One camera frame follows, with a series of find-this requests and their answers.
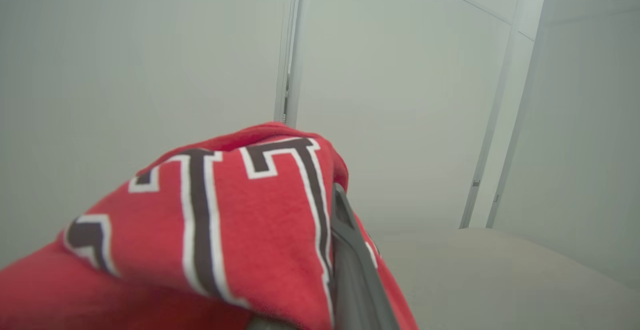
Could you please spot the white metal frame post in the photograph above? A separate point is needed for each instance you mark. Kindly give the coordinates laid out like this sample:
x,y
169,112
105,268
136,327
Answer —
x,y
290,45
496,197
474,185

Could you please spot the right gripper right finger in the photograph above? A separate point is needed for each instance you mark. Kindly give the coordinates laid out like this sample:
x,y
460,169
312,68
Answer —
x,y
355,280

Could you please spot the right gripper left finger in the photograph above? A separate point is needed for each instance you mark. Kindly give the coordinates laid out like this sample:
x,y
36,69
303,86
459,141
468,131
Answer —
x,y
272,325

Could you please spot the red sweatshirt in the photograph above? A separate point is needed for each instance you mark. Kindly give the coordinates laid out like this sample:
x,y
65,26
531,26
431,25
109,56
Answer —
x,y
150,270

